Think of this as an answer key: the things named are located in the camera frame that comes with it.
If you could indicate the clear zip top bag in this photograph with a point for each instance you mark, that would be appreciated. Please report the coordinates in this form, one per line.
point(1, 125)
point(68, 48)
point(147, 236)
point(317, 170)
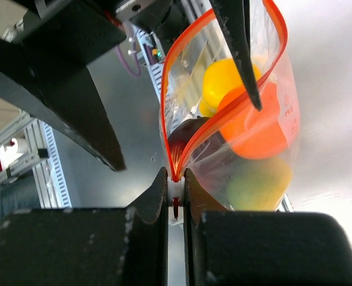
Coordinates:
point(192, 141)

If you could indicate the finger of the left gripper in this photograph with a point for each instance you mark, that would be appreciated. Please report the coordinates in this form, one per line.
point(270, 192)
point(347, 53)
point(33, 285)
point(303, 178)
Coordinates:
point(43, 71)
point(241, 50)

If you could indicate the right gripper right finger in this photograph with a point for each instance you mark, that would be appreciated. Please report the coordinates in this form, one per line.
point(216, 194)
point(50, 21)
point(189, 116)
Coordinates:
point(224, 247)

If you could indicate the orange fruit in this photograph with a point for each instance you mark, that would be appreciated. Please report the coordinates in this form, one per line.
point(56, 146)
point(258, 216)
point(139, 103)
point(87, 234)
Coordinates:
point(253, 134)

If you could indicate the yellow pear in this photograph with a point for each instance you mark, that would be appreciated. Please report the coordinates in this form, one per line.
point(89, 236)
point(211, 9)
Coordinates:
point(220, 78)

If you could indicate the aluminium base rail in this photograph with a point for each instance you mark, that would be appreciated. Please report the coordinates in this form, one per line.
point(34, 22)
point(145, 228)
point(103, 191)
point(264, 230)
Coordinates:
point(22, 149)

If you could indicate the white slotted cable duct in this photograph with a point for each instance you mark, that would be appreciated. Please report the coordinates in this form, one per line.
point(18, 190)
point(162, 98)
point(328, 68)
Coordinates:
point(71, 177)

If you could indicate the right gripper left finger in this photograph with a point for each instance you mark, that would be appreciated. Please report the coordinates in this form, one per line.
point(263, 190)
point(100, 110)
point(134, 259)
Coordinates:
point(88, 246)

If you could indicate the yellow green lemon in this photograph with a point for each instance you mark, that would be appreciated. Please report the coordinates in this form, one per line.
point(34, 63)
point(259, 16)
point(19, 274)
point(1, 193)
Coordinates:
point(259, 185)

